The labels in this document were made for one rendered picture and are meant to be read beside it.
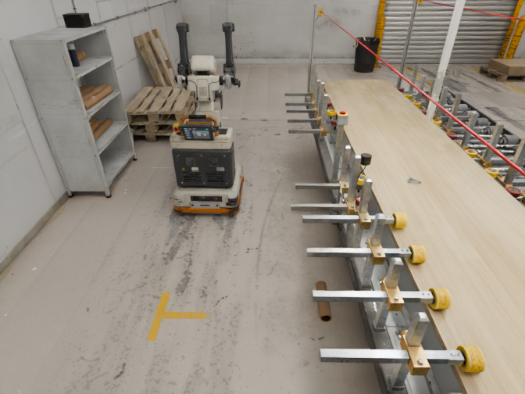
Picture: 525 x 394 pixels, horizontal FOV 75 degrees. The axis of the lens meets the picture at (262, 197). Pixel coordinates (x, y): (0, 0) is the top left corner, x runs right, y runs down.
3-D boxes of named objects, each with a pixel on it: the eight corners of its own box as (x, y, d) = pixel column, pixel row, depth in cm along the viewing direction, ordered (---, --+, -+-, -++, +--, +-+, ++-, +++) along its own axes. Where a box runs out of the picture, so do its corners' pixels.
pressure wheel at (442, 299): (437, 291, 130) (427, 284, 138) (437, 312, 130) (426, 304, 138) (453, 291, 130) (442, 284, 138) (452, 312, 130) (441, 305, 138)
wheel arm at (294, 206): (291, 212, 203) (291, 205, 200) (291, 208, 206) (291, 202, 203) (365, 212, 202) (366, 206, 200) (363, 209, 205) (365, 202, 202)
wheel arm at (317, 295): (312, 302, 134) (313, 295, 132) (311, 295, 137) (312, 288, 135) (441, 303, 133) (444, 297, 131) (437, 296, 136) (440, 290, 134)
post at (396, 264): (372, 341, 154) (394, 263, 127) (370, 334, 157) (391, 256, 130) (380, 341, 154) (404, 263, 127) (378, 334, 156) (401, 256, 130)
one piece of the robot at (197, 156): (233, 199, 331) (229, 116, 285) (178, 198, 333) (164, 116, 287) (237, 182, 359) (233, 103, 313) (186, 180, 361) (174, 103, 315)
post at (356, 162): (344, 226, 213) (355, 156, 186) (343, 222, 216) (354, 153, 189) (349, 226, 213) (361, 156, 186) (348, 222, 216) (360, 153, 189)
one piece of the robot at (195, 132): (219, 145, 302) (216, 127, 283) (180, 144, 303) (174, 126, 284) (221, 135, 308) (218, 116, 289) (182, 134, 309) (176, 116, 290)
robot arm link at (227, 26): (220, 21, 301) (231, 21, 301) (223, 22, 314) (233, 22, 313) (223, 75, 320) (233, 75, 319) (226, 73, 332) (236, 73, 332)
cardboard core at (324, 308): (320, 314, 231) (316, 281, 256) (319, 321, 235) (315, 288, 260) (332, 314, 231) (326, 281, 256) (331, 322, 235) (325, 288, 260)
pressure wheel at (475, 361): (453, 345, 119) (458, 371, 115) (465, 344, 111) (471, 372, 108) (470, 345, 118) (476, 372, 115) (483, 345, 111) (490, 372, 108)
